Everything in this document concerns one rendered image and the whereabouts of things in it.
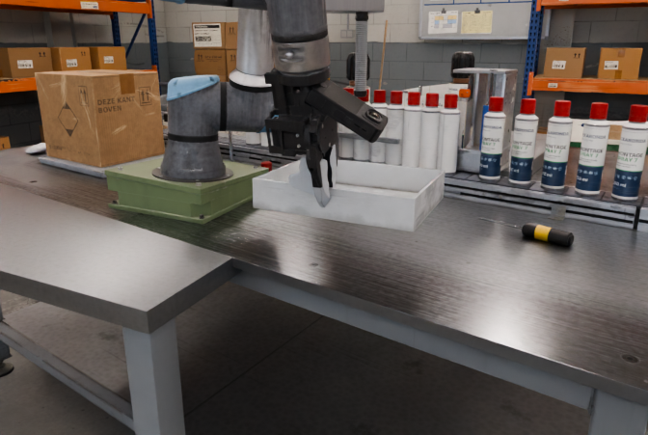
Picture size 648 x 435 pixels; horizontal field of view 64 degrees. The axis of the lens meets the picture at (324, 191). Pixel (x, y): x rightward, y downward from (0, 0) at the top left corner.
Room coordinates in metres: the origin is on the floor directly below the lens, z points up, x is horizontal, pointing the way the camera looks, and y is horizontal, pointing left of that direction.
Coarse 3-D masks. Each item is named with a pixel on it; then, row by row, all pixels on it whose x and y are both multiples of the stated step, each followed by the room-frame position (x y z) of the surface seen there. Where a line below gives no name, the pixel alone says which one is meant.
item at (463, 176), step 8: (232, 144) 1.72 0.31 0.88; (240, 144) 1.72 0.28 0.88; (352, 160) 1.47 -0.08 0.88; (448, 176) 1.29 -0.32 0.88; (456, 176) 1.29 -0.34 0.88; (464, 176) 1.29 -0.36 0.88; (472, 176) 1.29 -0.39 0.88; (496, 184) 1.21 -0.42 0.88; (504, 184) 1.21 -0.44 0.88; (512, 184) 1.21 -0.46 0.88; (536, 184) 1.21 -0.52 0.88; (544, 192) 1.15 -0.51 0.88; (552, 192) 1.14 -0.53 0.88; (560, 192) 1.14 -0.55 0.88; (568, 192) 1.14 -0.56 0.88; (600, 192) 1.14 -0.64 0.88; (608, 192) 1.14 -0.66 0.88; (600, 200) 1.09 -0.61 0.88; (608, 200) 1.08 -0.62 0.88; (616, 200) 1.08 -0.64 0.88; (640, 200) 1.08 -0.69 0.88
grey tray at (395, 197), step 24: (288, 168) 0.91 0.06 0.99; (360, 168) 0.94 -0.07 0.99; (384, 168) 0.92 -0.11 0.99; (408, 168) 0.90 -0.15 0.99; (264, 192) 0.80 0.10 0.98; (288, 192) 0.78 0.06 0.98; (336, 192) 0.75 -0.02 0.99; (360, 192) 0.73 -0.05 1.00; (384, 192) 0.90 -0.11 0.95; (408, 192) 0.90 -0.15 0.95; (432, 192) 0.80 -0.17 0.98; (312, 216) 0.76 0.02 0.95; (336, 216) 0.75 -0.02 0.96; (360, 216) 0.73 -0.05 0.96; (384, 216) 0.71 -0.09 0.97; (408, 216) 0.70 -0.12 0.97
